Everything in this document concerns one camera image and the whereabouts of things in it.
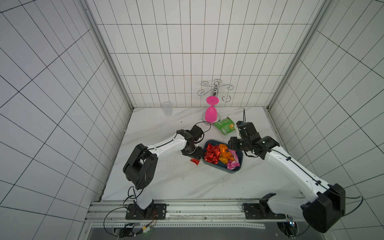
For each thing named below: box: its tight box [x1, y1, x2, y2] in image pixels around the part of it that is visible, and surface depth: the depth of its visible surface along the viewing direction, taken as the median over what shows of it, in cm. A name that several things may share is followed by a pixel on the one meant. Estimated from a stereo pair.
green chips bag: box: [214, 116, 236, 136], surface depth 106 cm
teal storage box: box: [201, 139, 244, 174], surface depth 87 cm
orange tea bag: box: [219, 143, 236, 161], surface depth 87 cm
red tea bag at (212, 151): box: [204, 143, 222, 159], surface depth 90 cm
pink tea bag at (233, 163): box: [226, 148, 241, 170], surface depth 85 cm
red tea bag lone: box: [204, 148, 221, 165], surface depth 89 cm
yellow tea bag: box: [218, 154, 228, 165], surface depth 88 cm
